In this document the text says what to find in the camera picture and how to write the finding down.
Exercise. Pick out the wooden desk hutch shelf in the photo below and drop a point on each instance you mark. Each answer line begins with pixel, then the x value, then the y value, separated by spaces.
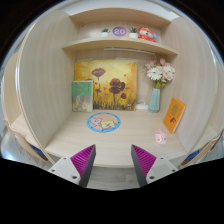
pixel 45 71

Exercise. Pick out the right small potted plant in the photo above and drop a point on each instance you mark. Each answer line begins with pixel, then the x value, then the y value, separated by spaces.
pixel 133 32

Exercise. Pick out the white power strip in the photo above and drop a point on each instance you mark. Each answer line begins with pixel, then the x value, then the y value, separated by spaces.
pixel 141 107

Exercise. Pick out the small potted plant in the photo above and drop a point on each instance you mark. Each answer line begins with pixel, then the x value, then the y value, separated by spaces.
pixel 105 32
pixel 133 32

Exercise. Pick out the pink white flower bouquet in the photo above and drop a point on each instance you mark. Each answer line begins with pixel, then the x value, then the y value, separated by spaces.
pixel 159 72

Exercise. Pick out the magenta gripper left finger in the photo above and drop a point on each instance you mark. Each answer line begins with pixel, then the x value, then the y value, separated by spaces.
pixel 76 169

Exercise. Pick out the orange book with leaf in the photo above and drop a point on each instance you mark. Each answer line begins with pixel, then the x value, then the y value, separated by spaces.
pixel 174 114

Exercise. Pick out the left small potted plant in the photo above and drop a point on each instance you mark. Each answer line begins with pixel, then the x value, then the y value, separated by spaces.
pixel 105 32

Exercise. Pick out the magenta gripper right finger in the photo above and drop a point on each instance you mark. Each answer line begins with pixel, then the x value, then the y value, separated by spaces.
pixel 148 167

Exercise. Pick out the light blue ribbed vase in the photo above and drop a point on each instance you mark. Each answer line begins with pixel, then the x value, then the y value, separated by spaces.
pixel 154 103

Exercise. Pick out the red lucky cat toy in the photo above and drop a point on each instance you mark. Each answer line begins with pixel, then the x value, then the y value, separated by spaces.
pixel 146 34

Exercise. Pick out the pink computer mouse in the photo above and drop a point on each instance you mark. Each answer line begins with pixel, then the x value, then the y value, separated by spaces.
pixel 161 137

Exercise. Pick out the round blue cartoon mouse pad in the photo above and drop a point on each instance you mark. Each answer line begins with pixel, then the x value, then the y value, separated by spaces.
pixel 103 122

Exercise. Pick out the purple round number sign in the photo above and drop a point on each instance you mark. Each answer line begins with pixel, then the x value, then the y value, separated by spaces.
pixel 119 31

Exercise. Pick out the yellow poppy flower painting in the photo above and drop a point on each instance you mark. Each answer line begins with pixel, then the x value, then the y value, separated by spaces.
pixel 114 82

